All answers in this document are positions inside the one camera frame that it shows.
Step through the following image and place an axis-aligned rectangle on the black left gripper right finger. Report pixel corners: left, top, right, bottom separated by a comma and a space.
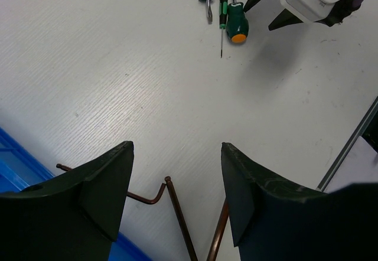
221, 143, 377, 260

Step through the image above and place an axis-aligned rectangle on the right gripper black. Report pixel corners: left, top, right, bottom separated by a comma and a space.
243, 0, 359, 31

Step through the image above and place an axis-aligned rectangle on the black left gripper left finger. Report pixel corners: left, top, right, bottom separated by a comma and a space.
1, 141, 134, 260

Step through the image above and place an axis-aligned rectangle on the green stubby orange-capped screwdriver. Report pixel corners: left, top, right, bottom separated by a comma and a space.
226, 0, 249, 44

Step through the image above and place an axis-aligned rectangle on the long brown hex key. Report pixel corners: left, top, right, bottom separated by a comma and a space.
56, 164, 166, 205

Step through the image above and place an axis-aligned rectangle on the slim black-green precision screwdriver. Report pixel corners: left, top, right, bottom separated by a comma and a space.
219, 0, 228, 58

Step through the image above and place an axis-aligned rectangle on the blue compartment bin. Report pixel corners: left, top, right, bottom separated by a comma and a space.
1, 129, 151, 261

